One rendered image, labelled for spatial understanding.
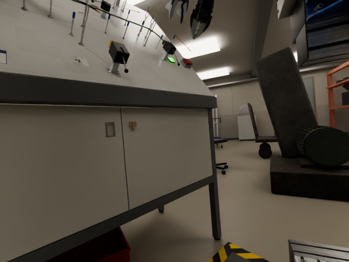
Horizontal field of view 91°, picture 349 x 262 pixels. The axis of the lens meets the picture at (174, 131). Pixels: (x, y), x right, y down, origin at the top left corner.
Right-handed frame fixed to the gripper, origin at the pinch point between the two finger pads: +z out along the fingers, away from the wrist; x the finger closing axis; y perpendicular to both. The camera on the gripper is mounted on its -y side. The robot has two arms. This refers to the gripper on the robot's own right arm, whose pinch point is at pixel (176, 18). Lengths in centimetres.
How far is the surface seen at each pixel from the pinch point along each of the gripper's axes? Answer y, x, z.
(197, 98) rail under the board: -23.8, -2.7, 33.9
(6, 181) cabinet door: -25, 72, 54
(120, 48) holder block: -15.0, 38.7, 18.3
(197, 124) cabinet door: -27, -5, 48
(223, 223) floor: -58, -28, 115
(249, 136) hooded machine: 83, -575, 232
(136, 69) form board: -7.6, 25.8, 25.7
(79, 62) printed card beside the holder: -8, 49, 26
